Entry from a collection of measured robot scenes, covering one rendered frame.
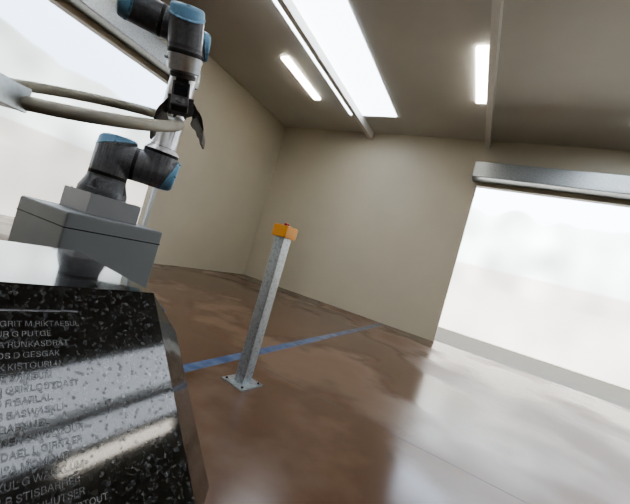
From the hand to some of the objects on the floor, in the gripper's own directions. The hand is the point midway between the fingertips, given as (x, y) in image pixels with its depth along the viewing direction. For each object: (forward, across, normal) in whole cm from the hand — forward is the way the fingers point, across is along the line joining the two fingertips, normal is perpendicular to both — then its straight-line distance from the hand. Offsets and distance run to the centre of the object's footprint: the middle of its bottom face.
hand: (177, 145), depth 100 cm
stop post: (+152, -51, -47) cm, 167 cm away
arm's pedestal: (+122, +46, -21) cm, 132 cm away
